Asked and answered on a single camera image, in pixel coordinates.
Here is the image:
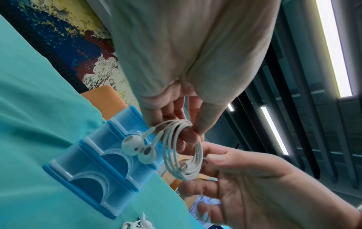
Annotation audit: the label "wide orange wooden panel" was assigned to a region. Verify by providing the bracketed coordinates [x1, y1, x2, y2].
[80, 84, 129, 121]

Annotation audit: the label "green tablecloth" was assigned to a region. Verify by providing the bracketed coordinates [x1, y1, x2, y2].
[0, 13, 205, 229]

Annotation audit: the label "blue plastic mini drawer unit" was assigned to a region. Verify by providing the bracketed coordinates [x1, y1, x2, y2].
[42, 105, 173, 220]

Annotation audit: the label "white earphone cables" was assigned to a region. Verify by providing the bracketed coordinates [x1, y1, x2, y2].
[121, 211, 157, 229]

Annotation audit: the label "white earphones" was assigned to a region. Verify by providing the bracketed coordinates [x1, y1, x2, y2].
[121, 119, 204, 182]

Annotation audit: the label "person's left hand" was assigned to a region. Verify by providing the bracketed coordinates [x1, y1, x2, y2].
[109, 0, 282, 155]

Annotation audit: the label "person's right hand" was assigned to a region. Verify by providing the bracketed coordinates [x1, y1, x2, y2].
[178, 142, 362, 229]

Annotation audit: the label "colourful abstract wall painting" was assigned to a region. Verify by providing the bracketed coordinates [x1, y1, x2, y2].
[0, 0, 134, 106]

